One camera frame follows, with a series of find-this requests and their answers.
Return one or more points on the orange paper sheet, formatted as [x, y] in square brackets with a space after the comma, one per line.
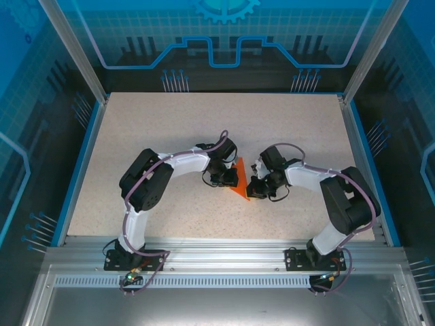
[242, 176]

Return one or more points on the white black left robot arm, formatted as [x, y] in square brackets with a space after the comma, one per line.
[146, 183]

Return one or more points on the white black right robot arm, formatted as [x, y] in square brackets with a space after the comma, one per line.
[350, 200]

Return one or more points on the steel tray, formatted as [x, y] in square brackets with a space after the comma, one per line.
[221, 309]

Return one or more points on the blue printed side panel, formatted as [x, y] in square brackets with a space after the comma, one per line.
[27, 136]
[408, 136]

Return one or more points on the blue printed back panel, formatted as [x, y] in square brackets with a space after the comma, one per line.
[217, 20]

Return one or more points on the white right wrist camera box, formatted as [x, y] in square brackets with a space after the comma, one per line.
[260, 170]

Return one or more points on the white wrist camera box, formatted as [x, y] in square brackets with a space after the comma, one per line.
[260, 170]
[234, 160]

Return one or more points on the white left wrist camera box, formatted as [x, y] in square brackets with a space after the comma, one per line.
[234, 160]

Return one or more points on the aluminium mounting rail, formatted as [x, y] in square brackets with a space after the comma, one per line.
[221, 253]

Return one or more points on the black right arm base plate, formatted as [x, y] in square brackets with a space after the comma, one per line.
[295, 259]

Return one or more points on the blue edged side rail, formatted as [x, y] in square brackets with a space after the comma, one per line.
[365, 169]
[80, 173]

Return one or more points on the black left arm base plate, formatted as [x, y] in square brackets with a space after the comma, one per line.
[112, 261]

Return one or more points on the aluminium frame post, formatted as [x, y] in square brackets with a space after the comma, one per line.
[374, 51]
[77, 51]

